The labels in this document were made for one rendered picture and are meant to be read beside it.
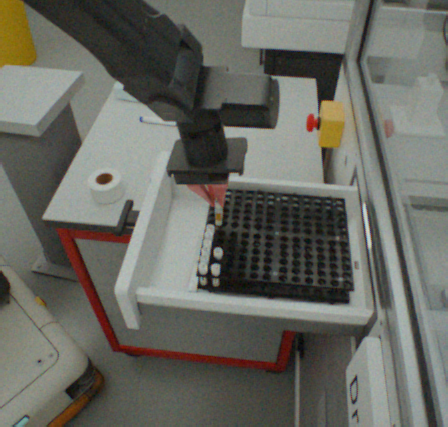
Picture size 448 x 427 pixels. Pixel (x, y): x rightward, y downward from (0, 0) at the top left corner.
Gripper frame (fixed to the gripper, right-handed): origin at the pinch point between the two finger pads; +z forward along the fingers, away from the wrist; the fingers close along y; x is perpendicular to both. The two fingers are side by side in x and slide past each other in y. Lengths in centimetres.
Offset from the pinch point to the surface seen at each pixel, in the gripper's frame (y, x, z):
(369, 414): 20.3, -26.6, 6.3
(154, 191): -10.8, 2.5, 0.5
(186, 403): -25, -2, 92
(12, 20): -172, 195, 39
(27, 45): -174, 201, 59
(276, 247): 8.5, -3.8, 6.2
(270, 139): 3.6, 39.8, 20.2
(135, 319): -10.8, -16.0, 7.8
